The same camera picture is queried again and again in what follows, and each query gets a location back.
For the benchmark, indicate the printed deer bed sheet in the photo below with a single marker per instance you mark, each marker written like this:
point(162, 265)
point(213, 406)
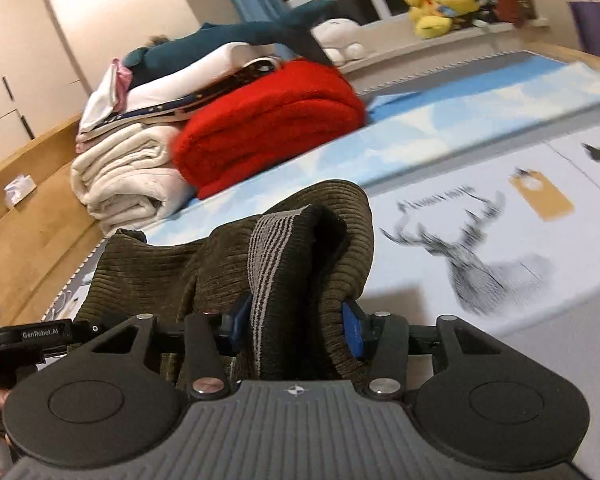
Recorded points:
point(505, 235)

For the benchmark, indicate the teal shark plush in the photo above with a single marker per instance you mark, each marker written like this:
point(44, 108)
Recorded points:
point(293, 30)

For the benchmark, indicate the folded white quilt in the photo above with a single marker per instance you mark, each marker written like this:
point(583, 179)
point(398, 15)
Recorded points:
point(129, 180)

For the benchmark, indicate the white plush toy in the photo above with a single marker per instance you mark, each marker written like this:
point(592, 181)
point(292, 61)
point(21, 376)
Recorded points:
point(341, 40)

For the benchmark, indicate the folded red blanket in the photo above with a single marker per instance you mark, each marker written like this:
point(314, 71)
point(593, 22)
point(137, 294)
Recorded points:
point(257, 127)

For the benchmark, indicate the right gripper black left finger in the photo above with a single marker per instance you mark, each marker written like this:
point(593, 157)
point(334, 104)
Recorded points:
point(124, 360)

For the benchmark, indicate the folded white clothes stack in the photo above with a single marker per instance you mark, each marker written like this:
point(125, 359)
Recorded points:
point(172, 98)

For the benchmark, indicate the olive corduroy pants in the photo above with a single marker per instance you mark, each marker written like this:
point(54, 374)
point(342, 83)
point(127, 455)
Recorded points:
point(299, 261)

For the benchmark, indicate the wooden bed frame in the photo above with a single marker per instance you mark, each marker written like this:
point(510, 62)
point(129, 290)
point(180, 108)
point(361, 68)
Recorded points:
point(45, 238)

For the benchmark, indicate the tissue pack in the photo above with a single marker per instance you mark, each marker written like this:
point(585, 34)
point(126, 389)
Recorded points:
point(18, 189)

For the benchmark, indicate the yellow plush toy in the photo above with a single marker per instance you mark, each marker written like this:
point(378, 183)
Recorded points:
point(436, 18)

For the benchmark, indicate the light blue patterned blanket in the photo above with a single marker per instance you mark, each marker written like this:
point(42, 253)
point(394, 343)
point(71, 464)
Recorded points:
point(413, 121)

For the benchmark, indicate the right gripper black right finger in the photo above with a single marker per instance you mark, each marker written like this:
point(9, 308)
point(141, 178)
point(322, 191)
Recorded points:
point(465, 360)

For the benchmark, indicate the purple box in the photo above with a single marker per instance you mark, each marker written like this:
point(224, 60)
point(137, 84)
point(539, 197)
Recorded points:
point(586, 17)

